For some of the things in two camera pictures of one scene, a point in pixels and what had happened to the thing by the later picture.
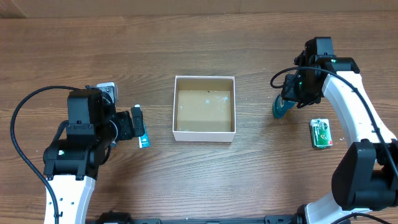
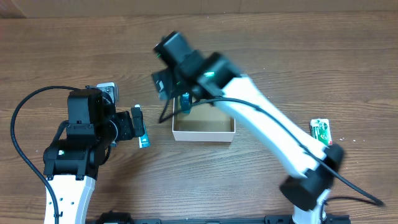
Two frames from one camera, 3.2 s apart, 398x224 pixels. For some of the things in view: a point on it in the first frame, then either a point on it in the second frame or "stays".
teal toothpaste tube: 144,139 stays
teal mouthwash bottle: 281,106 -> 185,102
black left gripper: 127,131 stays
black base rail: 114,217 stays
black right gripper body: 303,93 -> 173,81
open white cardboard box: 204,108 stays
